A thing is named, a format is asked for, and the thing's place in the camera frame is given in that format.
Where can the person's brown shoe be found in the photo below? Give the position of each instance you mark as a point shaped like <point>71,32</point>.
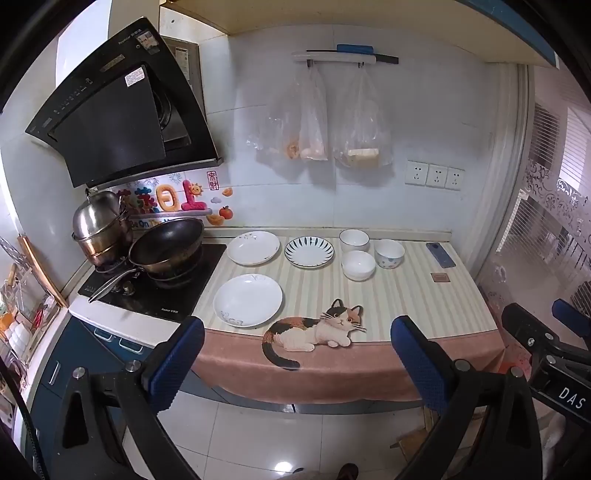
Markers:
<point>347,471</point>

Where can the wooden cutting board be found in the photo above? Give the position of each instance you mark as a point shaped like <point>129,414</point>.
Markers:
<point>44,272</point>

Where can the small brown coaster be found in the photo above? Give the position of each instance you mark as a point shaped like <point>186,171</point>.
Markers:
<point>440,277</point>

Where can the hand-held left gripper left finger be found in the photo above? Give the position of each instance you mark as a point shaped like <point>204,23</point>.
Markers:
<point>178,364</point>

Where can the blue striped white plate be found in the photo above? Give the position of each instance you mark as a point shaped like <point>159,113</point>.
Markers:
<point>309,252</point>

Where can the blue smartphone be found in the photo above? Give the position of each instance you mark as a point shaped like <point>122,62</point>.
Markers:
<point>441,255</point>

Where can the white wall hook rail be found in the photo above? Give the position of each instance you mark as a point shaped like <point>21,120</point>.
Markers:
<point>323,57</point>

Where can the large white floral plate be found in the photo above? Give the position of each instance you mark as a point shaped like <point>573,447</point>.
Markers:
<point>248,301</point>

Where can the clear plastic bag with bread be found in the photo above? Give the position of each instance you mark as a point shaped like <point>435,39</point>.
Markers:
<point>315,134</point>

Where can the small white floral plate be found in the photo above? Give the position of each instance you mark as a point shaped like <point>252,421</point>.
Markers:
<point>253,248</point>

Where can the plain white bowl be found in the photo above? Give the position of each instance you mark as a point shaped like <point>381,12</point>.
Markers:
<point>358,266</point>

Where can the cream wall cabinet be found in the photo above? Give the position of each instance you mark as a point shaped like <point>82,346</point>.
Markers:
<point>369,18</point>

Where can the black range hood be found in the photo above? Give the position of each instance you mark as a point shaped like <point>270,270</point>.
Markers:
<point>115,115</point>

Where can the metal dish rack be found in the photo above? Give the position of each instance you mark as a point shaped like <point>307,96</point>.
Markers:
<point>21,323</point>

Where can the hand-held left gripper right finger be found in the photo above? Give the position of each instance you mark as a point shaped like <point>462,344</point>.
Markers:
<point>418,364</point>

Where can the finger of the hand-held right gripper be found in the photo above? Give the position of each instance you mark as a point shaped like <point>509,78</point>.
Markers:
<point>570,314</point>
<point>524,325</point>

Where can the striped tablecloth with cat print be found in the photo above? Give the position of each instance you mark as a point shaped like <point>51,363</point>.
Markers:
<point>392,300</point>

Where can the white bowl with coloured pattern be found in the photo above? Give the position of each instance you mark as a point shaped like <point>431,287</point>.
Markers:
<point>389,254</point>

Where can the frosted glass sliding door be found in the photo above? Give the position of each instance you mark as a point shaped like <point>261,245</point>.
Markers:
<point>545,207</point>

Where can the stainless steel steamer pot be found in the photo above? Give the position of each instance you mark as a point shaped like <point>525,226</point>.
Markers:
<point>99,221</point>

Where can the clear plastic bag with box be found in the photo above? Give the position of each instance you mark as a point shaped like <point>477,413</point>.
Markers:
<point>362,138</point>

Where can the white bowl with black rim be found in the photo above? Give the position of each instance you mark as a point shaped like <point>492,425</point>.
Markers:
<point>354,239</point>

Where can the black glass gas stove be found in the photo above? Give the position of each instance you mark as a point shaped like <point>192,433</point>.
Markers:
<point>184,300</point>

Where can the colourful wall stickers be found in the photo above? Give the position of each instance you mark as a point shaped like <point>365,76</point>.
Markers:
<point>166,198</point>

